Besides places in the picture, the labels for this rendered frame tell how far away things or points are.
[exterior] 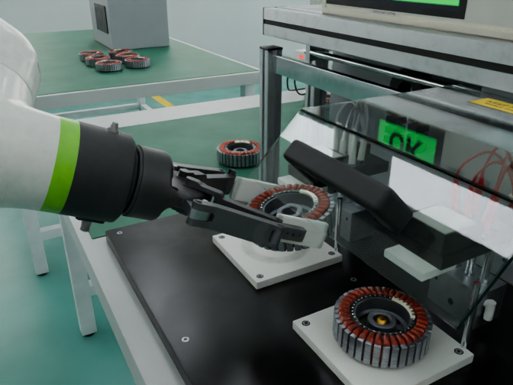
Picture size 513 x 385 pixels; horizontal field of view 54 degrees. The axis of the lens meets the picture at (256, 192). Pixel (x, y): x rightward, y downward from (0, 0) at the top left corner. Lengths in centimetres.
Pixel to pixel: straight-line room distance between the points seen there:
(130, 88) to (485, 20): 159
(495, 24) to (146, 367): 55
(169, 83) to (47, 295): 96
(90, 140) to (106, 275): 37
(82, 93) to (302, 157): 166
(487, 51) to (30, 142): 44
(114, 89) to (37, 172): 156
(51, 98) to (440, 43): 157
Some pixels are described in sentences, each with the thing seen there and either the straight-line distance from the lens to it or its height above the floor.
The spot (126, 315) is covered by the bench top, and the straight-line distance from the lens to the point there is 73.
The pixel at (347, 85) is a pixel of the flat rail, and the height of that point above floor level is 103.
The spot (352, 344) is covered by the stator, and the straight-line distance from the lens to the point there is 59.
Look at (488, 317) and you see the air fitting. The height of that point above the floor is 79.
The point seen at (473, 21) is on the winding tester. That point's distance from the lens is 62.
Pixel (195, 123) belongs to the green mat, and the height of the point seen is 75.
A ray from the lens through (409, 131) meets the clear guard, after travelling 42.
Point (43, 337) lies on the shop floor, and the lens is 195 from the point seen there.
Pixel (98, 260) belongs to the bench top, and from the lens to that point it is 86.
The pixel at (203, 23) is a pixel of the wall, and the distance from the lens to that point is 554.
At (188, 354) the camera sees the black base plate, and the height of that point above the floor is 77.
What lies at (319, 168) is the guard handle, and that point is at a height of 106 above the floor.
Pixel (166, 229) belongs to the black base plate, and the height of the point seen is 77.
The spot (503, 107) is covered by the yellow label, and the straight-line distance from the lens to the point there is 52.
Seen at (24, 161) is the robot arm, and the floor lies 104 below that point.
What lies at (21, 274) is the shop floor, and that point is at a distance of 233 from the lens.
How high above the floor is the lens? 119
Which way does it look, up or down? 25 degrees down
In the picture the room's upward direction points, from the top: straight up
